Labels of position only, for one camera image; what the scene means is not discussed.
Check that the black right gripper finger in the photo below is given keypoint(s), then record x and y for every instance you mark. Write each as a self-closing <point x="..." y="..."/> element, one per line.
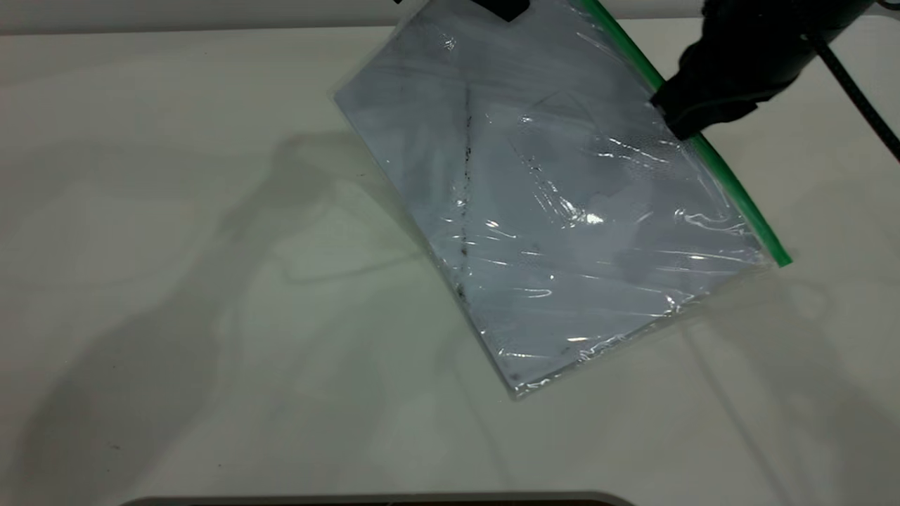
<point x="685" y="112"/>

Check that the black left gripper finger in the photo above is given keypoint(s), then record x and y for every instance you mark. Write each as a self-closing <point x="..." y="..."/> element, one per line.
<point x="503" y="7"/>

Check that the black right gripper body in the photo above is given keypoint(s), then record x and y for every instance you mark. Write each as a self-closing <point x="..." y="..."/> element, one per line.
<point x="738" y="70"/>

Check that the transparent zip bag green zipper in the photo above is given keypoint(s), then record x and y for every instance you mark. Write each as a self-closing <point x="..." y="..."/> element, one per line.
<point x="562" y="281"/>

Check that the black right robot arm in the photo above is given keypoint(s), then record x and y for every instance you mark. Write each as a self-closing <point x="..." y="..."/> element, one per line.
<point x="787" y="21"/>

